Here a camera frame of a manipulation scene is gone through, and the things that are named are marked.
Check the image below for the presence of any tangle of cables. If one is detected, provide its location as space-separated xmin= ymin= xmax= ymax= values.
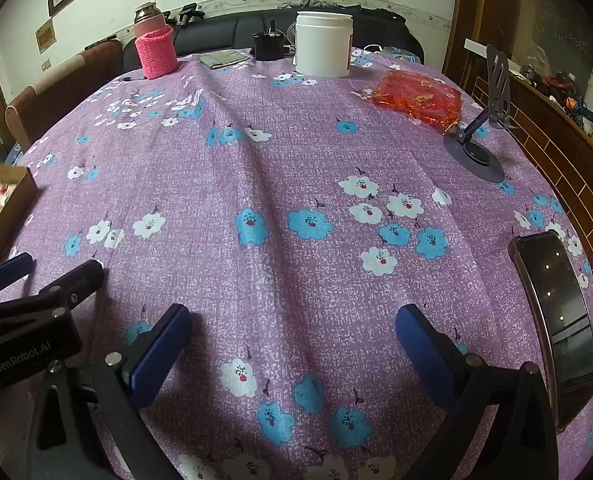
xmin=521 ymin=62 xmax=593 ymax=126

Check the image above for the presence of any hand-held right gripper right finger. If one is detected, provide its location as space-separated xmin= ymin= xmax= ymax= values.
xmin=395 ymin=304 xmax=559 ymax=480

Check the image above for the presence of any pink sleeved thermos bottle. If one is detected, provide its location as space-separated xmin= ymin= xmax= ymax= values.
xmin=134 ymin=2 xmax=179 ymax=80

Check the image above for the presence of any brown upholstered chair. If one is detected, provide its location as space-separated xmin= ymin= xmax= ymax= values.
xmin=5 ymin=40 xmax=124 ymax=153

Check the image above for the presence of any cardboard box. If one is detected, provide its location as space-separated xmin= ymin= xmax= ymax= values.
xmin=0 ymin=162 xmax=40 ymax=261

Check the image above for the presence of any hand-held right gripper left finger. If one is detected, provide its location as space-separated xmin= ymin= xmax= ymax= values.
xmin=26 ymin=303 xmax=193 ymax=480

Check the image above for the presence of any black leather sofa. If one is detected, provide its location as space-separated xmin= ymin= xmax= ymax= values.
xmin=121 ymin=4 xmax=424 ymax=63

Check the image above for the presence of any white plastic jar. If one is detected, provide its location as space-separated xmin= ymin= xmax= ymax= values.
xmin=294 ymin=11 xmax=353 ymax=79

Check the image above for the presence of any grey phone stand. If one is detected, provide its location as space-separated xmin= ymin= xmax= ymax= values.
xmin=443 ymin=44 xmax=519 ymax=184

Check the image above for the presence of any red mesh pouch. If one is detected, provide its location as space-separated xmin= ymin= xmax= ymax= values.
xmin=357 ymin=71 xmax=463 ymax=133

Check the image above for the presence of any purple floral tablecloth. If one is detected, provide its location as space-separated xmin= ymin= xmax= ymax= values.
xmin=0 ymin=47 xmax=593 ymax=480

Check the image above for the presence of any black smartphone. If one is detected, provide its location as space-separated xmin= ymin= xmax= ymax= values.
xmin=508 ymin=232 xmax=593 ymax=431

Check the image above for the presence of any wooden glass cabinet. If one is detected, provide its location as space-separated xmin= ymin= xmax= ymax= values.
xmin=441 ymin=0 xmax=593 ymax=281

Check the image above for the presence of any green booklet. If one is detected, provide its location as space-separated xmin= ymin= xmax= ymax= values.
xmin=199 ymin=50 xmax=251 ymax=70

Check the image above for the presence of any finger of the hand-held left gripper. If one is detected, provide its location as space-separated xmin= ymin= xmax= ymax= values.
xmin=0 ymin=253 xmax=34 ymax=306
xmin=0 ymin=259 xmax=105 ymax=322

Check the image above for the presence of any small black cup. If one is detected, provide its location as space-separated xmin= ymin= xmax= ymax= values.
xmin=253 ymin=19 xmax=288 ymax=62

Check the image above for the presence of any small wall plaque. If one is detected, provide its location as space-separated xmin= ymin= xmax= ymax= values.
xmin=35 ymin=17 xmax=56 ymax=52

